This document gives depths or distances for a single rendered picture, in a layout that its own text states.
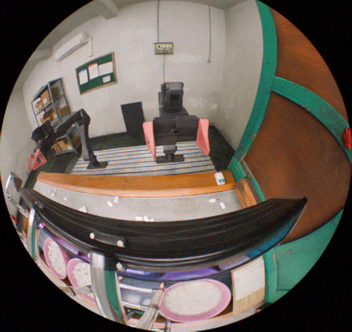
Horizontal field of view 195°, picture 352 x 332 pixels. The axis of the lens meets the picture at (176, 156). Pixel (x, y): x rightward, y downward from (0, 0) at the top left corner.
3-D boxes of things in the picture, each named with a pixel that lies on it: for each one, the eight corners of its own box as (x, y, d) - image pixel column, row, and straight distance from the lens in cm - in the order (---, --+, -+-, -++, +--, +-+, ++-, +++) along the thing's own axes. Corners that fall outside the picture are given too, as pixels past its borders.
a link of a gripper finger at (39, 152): (29, 162, 52) (41, 145, 55) (26, 163, 59) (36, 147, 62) (39, 175, 54) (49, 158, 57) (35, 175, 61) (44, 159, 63)
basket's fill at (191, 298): (162, 279, 55) (160, 283, 49) (216, 272, 56) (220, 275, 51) (166, 312, 66) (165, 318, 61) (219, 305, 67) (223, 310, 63)
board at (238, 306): (229, 262, 48) (231, 263, 47) (259, 248, 56) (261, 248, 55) (232, 314, 65) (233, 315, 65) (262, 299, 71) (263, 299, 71)
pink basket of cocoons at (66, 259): (54, 235, 97) (44, 231, 93) (76, 251, 77) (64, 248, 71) (54, 266, 105) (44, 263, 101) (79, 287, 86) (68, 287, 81)
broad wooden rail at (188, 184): (49, 181, 162) (40, 171, 156) (220, 185, 77) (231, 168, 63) (46, 189, 160) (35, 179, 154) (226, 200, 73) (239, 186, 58)
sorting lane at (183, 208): (38, 182, 155) (36, 180, 155) (236, 191, 62) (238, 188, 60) (29, 204, 155) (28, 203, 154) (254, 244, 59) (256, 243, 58)
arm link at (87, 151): (90, 162, 82) (83, 115, 83) (83, 162, 86) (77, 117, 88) (95, 159, 87) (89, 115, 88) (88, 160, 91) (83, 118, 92)
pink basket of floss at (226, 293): (146, 295, 61) (140, 302, 53) (190, 262, 53) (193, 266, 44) (191, 318, 71) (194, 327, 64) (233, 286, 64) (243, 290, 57)
